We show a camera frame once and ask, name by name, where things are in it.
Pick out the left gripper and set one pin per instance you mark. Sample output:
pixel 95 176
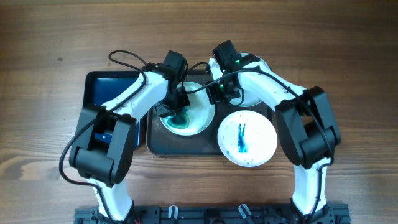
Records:
pixel 183 96

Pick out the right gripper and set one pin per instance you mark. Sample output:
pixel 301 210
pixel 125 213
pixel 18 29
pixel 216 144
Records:
pixel 222 96

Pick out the green sponge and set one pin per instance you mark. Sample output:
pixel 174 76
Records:
pixel 179 119

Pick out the white plate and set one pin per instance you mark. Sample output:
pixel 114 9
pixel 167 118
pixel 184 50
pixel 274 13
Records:
pixel 250 99
pixel 200 112
pixel 247 138

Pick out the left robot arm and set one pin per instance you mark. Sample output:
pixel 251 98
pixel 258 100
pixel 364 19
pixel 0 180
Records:
pixel 100 153

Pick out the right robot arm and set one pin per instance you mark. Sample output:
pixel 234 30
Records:
pixel 307 127

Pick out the dark brown serving tray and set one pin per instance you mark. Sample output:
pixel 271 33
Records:
pixel 162 142

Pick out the black water tray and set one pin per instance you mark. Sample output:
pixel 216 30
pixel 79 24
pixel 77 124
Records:
pixel 103 86

